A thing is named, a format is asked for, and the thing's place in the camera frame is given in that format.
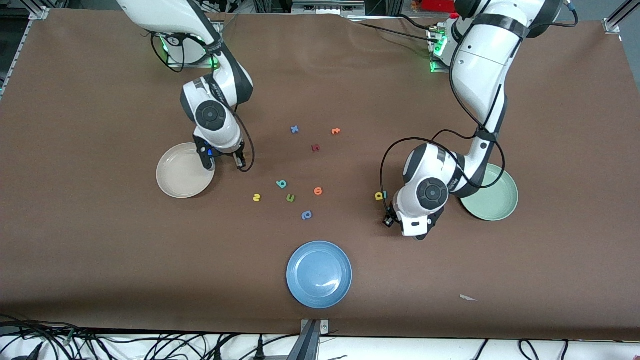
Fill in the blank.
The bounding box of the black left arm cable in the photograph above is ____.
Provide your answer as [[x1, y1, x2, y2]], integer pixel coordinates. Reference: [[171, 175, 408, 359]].
[[379, 47, 507, 226]]

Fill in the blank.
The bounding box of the red box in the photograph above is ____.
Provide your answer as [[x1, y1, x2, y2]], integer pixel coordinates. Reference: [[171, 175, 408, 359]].
[[421, 0, 462, 13]]

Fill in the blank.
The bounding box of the beige brown round plate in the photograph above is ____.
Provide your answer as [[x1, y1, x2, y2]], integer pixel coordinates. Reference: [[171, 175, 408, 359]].
[[156, 142, 216, 199]]

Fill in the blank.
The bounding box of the grey metal table bracket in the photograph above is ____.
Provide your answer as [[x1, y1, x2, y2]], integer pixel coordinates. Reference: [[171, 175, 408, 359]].
[[287, 319, 330, 360]]

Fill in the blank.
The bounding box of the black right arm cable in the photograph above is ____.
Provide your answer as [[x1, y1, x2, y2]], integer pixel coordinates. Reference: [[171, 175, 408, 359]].
[[150, 30, 256, 174]]

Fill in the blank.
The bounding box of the blue round plate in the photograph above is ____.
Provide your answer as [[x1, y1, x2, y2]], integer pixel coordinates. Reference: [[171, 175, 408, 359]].
[[286, 241, 353, 309]]

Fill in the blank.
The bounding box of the black table cable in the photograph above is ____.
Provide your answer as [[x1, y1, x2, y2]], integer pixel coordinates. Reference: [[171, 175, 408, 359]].
[[357, 22, 437, 44], [397, 13, 441, 32]]

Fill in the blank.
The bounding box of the pale green round plate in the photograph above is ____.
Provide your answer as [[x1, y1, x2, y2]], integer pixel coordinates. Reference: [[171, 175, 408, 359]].
[[459, 163, 519, 222]]

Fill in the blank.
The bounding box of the grey power strip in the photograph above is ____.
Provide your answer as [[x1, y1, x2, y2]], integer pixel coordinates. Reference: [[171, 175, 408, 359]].
[[291, 0, 367, 16]]

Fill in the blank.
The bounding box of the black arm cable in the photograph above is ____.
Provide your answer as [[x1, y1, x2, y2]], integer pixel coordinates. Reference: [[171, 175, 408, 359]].
[[150, 30, 256, 174], [379, 47, 507, 226]]

